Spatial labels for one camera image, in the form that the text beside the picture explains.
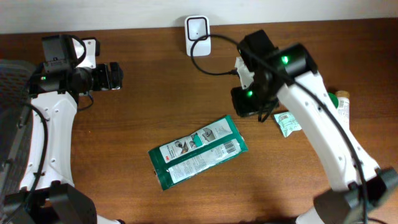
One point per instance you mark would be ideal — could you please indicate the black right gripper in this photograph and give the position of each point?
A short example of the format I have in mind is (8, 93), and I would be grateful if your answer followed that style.
(244, 104)

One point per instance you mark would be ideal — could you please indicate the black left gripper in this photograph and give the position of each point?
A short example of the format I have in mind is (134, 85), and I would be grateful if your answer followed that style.
(104, 76)

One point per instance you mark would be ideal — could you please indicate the teal snack packet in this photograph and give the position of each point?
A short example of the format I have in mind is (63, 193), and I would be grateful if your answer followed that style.
(287, 123)

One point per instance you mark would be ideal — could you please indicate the green lidded jar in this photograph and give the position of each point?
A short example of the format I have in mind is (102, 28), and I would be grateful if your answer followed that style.
(333, 99)

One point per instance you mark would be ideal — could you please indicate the white tube with gold cap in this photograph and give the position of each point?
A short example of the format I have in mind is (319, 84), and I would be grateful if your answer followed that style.
(343, 106)

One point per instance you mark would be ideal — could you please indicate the green 3M wipes pack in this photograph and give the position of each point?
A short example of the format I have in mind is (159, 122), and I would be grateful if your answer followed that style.
(209, 146)

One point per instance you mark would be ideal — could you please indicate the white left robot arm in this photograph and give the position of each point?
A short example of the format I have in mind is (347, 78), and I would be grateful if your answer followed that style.
(38, 107)

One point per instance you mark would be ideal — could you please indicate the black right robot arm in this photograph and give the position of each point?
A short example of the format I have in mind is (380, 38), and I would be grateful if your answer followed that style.
(270, 77)

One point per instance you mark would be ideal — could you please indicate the white barcode scanner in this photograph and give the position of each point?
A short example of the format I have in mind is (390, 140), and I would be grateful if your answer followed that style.
(195, 27)

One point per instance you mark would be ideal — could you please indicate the grey plastic basket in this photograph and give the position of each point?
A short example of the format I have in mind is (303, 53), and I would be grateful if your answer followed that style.
(15, 124)

